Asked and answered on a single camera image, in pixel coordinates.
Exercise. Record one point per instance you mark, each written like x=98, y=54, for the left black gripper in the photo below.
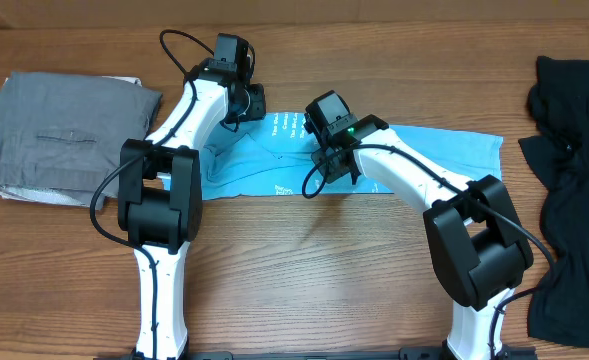
x=257, y=107

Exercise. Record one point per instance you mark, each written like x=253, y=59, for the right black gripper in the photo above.
x=336, y=175

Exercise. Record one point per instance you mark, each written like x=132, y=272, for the light blue printed t-shirt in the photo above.
x=272, y=156

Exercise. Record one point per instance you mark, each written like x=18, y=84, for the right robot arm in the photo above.
x=478, y=248

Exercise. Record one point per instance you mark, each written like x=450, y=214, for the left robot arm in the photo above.
x=160, y=201

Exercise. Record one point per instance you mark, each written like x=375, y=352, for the folded grey trousers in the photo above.
x=61, y=134

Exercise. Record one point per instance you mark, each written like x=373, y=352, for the black polo shirt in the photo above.
x=559, y=158

